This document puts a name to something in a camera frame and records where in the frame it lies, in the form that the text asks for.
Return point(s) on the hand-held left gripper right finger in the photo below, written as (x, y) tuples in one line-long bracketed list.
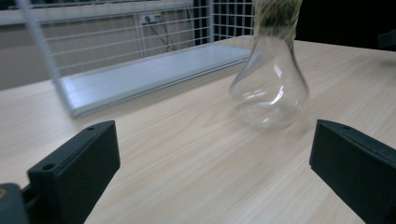
[(355, 161)]

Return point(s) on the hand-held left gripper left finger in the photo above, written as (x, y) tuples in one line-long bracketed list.
[(77, 168)]

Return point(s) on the clear glass vase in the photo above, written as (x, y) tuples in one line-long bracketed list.
[(270, 87)]

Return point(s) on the dried plant stems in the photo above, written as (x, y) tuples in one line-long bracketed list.
[(277, 14)]

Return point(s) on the white wall socket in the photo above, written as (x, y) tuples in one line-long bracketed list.
[(150, 18)]

